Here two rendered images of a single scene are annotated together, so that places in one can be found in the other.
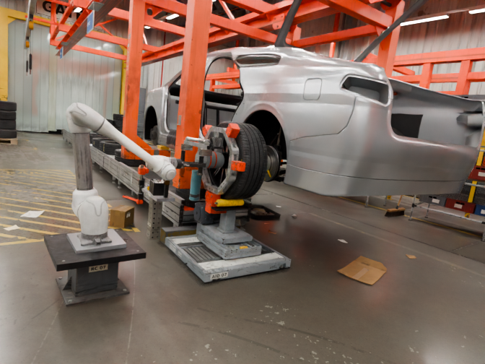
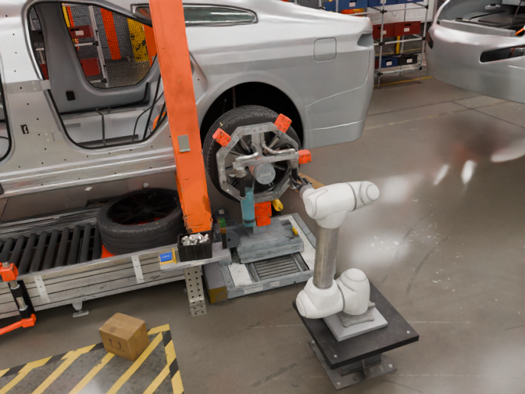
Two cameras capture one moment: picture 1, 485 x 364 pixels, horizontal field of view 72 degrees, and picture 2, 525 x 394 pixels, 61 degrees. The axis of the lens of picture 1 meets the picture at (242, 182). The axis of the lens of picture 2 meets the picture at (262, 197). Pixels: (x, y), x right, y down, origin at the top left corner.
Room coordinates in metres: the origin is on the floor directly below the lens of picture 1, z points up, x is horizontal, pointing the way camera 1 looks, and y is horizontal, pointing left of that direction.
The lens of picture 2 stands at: (1.78, 2.78, 2.05)
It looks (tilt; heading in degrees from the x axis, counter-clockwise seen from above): 28 degrees down; 291
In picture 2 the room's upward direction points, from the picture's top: 4 degrees counter-clockwise
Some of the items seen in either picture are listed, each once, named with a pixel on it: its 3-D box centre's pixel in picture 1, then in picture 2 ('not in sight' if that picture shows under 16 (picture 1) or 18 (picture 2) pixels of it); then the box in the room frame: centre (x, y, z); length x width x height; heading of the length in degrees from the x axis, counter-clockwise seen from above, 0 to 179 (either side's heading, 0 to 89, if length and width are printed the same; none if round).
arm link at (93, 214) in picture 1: (94, 214); (352, 289); (2.03, 0.91, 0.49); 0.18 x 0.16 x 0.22; 40
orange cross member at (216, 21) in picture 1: (226, 33); not in sight; (5.47, 0.53, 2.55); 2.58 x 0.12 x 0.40; 125
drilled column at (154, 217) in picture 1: (154, 217); (194, 285); (3.06, 0.79, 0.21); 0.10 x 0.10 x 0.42; 35
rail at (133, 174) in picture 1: (143, 184); (6, 292); (4.15, 1.24, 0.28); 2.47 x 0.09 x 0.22; 35
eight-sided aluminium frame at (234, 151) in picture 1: (216, 159); (258, 164); (2.77, 0.23, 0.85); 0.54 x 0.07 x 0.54; 35
